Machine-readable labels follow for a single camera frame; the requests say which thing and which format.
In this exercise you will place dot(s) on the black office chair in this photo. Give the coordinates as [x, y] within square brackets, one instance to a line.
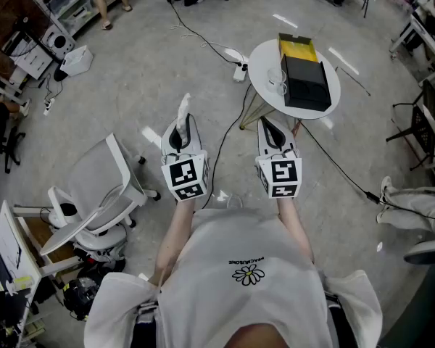
[7, 147]

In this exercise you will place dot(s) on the person's right forearm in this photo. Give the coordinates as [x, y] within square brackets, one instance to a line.
[293, 223]

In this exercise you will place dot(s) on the small white power strip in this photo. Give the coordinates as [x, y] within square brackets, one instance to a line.
[49, 106]

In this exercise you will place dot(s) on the round white side table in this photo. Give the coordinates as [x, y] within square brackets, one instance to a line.
[257, 67]

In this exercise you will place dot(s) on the person's white flower-print shirt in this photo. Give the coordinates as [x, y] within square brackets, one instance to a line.
[246, 296]

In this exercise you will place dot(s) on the clear glass mug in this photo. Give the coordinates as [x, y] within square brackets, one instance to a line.
[276, 80]

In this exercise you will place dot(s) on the white desk with monitor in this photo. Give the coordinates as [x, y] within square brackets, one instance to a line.
[12, 245]

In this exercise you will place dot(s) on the black metal lattice table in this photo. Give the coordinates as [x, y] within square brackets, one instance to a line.
[422, 129]

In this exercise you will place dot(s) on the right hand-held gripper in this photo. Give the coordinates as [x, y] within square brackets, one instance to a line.
[282, 174]

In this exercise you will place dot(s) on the white plastic bin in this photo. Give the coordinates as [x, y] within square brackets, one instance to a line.
[77, 61]

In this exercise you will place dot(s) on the black box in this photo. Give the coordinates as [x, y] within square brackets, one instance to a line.
[306, 82]

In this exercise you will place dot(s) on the white round-window appliance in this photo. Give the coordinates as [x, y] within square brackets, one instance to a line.
[59, 42]

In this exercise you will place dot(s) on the white and grey office chair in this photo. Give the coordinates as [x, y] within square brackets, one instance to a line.
[98, 169]

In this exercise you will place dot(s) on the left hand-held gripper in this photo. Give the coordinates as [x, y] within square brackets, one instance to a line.
[183, 174]

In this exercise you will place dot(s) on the white drawer cabinet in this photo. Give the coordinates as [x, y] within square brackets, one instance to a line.
[32, 62]

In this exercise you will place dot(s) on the person's left forearm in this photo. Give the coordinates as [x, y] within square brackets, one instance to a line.
[174, 230]

